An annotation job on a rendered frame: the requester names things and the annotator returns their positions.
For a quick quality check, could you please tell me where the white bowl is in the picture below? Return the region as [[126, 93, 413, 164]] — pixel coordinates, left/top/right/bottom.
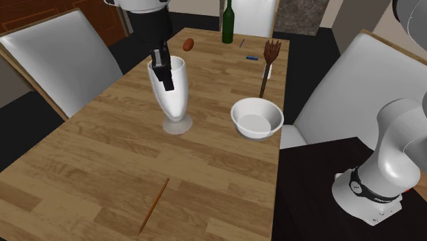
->
[[230, 97, 285, 140]]

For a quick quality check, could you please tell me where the brown wooden spaghetti spoon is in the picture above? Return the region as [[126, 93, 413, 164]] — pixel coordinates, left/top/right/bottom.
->
[[259, 39, 283, 99]]

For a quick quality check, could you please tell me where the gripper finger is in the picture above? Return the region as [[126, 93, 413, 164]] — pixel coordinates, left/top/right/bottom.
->
[[149, 40, 175, 92]]

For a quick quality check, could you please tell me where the white chair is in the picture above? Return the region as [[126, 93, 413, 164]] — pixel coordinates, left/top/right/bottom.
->
[[219, 0, 280, 38], [0, 8, 125, 122], [279, 29, 427, 152]]

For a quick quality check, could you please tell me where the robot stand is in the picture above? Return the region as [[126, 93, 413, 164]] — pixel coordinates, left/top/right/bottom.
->
[[271, 136, 427, 241]]

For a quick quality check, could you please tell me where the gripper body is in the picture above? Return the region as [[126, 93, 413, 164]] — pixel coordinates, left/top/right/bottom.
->
[[127, 10, 173, 44]]

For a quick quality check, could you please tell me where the white vase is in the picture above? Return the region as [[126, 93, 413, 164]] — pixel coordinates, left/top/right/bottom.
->
[[146, 55, 194, 136]]

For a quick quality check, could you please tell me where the orange pencil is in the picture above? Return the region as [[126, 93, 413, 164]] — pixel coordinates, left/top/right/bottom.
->
[[137, 177, 170, 236]]

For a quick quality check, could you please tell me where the green glass bottle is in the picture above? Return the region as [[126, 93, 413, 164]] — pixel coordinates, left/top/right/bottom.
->
[[221, 0, 235, 45]]

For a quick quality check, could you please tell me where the brown egg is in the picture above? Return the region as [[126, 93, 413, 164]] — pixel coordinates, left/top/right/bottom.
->
[[182, 37, 195, 53]]

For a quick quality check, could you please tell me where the wooden table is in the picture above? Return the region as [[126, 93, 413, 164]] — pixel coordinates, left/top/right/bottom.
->
[[0, 27, 291, 241]]

